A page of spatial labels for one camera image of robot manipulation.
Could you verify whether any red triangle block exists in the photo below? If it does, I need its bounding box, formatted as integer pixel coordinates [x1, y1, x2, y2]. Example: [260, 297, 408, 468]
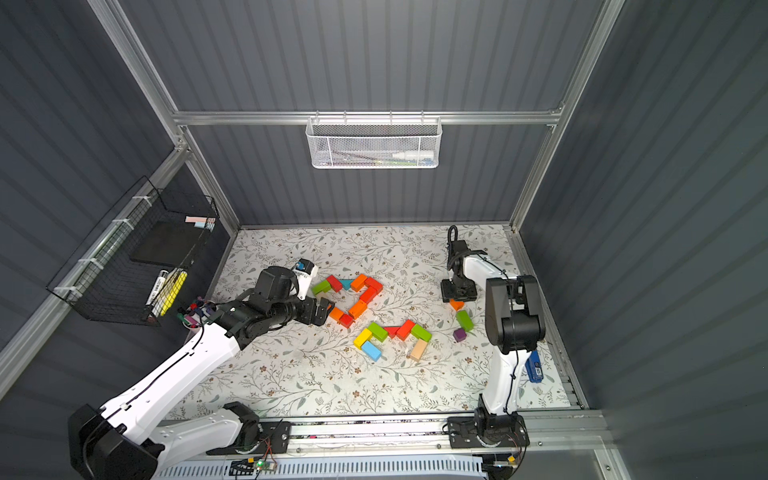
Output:
[384, 326, 400, 338]

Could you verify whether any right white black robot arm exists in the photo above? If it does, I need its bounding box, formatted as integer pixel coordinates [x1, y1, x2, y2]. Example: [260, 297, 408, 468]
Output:
[440, 227, 546, 449]

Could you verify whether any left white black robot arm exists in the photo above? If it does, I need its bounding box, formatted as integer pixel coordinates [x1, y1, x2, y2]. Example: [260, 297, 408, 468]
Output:
[67, 258, 334, 479]

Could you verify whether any light blue block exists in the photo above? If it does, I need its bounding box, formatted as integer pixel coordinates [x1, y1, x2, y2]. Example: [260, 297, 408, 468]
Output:
[361, 341, 382, 362]

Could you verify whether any white marker in basket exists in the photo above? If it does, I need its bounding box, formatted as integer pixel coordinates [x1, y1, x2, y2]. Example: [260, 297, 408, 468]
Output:
[391, 150, 436, 168]

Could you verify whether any white wire mesh basket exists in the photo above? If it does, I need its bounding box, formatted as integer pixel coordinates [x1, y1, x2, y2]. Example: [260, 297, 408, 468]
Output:
[305, 117, 443, 170]

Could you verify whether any small red block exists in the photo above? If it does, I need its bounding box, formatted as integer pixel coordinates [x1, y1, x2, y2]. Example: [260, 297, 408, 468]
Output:
[338, 313, 355, 329]

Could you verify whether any green block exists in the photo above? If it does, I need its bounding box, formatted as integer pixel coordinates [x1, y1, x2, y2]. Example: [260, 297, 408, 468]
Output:
[311, 280, 332, 295]
[367, 322, 389, 342]
[456, 310, 474, 332]
[410, 324, 432, 342]

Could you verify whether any red rectangular block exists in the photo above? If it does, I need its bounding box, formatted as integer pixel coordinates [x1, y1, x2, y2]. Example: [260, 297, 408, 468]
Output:
[359, 287, 379, 305]
[365, 277, 383, 292]

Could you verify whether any orange rectangular block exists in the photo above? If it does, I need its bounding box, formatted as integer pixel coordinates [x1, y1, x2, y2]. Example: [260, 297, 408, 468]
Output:
[350, 274, 367, 292]

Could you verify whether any blue stapler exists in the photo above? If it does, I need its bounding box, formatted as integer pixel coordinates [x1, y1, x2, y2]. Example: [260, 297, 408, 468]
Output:
[525, 350, 544, 384]

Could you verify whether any yellow highlighter pack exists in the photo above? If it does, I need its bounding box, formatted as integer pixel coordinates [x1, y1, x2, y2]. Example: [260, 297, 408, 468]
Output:
[153, 269, 188, 317]

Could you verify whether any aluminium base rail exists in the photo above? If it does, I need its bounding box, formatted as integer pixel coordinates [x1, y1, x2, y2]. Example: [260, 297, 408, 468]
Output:
[128, 410, 613, 463]

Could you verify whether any purple block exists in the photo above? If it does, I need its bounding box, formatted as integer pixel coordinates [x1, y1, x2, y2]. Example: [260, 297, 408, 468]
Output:
[453, 328, 467, 343]

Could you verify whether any natural wood block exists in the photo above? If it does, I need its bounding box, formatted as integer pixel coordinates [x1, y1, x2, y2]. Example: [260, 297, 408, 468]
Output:
[408, 339, 428, 361]

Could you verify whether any pink pen cup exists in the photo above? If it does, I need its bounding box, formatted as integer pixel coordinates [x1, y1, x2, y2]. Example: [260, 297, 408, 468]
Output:
[177, 297, 217, 330]

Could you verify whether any yellow block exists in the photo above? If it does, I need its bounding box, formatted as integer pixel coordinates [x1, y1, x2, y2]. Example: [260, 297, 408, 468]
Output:
[354, 328, 372, 349]

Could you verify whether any black wire mesh basket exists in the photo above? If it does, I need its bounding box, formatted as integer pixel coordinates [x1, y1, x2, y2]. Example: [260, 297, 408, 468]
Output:
[47, 181, 219, 326]

